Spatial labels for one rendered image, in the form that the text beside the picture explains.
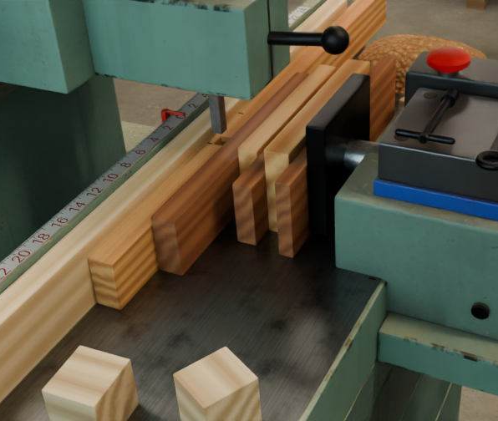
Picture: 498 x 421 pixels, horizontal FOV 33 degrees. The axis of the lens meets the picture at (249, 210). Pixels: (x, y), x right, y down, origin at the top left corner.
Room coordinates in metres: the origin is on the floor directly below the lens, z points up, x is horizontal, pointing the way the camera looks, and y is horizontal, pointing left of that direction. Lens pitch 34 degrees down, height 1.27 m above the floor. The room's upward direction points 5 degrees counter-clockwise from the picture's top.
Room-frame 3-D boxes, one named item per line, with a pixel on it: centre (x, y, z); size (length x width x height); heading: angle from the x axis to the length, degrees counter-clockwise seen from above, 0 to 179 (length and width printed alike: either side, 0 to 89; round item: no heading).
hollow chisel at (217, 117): (0.60, 0.02, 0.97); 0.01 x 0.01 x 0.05; 60
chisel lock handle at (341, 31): (0.56, -0.05, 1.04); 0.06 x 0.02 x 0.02; 60
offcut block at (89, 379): (0.35, 0.10, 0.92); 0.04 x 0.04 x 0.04; 63
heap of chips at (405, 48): (0.77, -0.18, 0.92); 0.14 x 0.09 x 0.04; 60
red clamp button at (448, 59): (0.54, -0.15, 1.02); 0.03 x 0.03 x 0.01
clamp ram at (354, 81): (0.53, -0.10, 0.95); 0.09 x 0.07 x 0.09; 150
